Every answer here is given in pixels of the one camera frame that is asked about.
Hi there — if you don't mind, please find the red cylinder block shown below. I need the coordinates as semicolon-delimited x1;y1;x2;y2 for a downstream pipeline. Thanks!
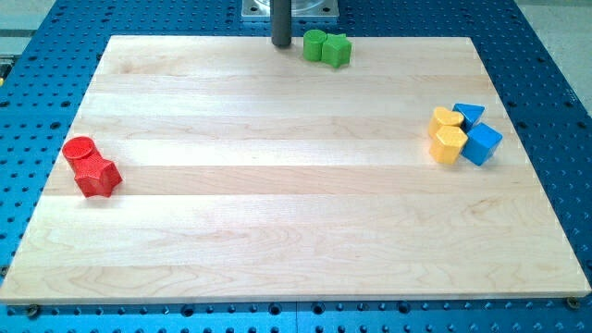
62;136;98;173

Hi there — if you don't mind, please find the blue triangle block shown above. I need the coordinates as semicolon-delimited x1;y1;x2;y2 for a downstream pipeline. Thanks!
452;103;486;132

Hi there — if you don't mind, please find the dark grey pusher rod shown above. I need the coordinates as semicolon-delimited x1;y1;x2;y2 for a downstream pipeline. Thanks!
270;0;291;47

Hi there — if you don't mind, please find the red star block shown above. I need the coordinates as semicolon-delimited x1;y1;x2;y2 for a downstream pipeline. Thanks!
72;154;122;197

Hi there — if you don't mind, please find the yellow hexagon block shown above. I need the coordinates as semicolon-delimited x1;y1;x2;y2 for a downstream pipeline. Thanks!
429;126;468;165

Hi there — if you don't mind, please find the green star block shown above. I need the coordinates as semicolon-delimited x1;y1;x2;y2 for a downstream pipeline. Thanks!
321;33;352;68

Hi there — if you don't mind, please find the green cylinder block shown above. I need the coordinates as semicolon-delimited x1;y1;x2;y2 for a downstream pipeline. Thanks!
302;30;327;62

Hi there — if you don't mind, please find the blue cube block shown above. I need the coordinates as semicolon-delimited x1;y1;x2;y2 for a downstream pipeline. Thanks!
462;123;503;166

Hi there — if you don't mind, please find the yellow heart block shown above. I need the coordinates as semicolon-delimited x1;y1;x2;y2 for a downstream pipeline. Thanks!
428;106;464;139

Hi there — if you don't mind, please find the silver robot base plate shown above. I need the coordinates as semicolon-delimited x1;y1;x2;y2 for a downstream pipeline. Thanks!
241;0;339;20

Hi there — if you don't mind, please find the light wooden board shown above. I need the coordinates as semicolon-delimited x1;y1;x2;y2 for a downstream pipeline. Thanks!
1;35;590;304

